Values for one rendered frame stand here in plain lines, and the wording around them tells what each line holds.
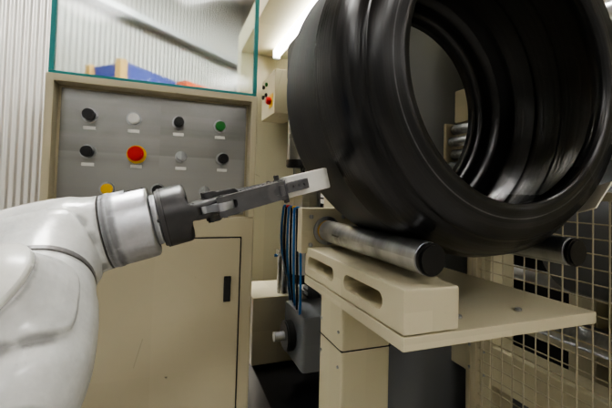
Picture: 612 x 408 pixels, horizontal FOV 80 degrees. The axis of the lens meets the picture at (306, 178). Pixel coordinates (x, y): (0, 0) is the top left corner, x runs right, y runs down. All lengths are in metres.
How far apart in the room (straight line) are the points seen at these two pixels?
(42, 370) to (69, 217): 0.18
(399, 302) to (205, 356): 0.79
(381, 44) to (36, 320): 0.43
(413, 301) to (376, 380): 0.51
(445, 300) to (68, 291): 0.43
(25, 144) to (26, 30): 0.93
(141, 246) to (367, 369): 0.66
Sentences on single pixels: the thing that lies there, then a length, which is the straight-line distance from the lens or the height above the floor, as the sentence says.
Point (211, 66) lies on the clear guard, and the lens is 1.19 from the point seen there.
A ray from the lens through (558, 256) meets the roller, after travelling 0.72.
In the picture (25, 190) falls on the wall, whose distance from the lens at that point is 3.78.
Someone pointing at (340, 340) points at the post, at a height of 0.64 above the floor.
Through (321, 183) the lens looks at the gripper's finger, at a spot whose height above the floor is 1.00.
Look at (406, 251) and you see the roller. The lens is 0.53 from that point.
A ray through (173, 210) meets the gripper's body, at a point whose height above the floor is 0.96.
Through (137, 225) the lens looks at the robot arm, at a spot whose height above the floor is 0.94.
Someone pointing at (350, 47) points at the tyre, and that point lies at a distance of 0.49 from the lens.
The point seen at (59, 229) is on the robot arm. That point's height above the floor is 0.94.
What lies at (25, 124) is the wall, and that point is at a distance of 3.80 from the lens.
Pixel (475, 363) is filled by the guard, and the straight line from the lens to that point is 1.19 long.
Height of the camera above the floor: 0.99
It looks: 2 degrees up
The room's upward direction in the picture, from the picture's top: 2 degrees clockwise
